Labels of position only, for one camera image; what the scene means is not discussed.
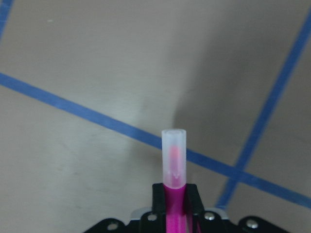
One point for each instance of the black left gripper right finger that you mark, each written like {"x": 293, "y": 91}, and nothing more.
{"x": 193, "y": 207}

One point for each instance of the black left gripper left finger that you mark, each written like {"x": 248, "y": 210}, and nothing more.
{"x": 159, "y": 206}

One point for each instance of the pink marker pen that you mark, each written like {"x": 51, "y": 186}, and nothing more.
{"x": 174, "y": 178}

